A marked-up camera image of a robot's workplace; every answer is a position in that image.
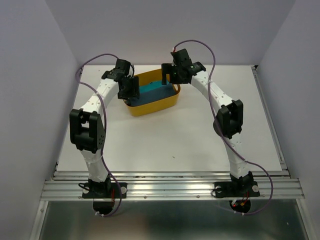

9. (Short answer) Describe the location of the yellow plastic basket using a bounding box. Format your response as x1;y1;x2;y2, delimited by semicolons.
124;69;181;117

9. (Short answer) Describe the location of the dark blue-grey t shirt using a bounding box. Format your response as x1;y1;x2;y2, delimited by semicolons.
125;84;176;107

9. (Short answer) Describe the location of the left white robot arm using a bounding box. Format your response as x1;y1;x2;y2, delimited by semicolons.
69;59;140;197

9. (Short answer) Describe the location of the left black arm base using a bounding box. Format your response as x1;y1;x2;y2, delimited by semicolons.
78;177;128;199

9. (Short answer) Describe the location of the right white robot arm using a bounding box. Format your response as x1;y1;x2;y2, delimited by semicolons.
161;48;250;195

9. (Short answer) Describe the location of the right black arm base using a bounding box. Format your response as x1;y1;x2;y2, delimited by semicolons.
211;171;260;199

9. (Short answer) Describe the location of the rolled teal t shirt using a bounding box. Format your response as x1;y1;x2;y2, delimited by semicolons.
139;80;163;94

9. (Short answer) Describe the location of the aluminium front rail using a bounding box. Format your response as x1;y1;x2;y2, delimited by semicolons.
40;169;305;201

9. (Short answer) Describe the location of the aluminium rail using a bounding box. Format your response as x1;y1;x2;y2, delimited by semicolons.
251;65;291;177
40;169;305;201

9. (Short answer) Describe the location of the aluminium right side rail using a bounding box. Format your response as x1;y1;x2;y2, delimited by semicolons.
251;65;291;177

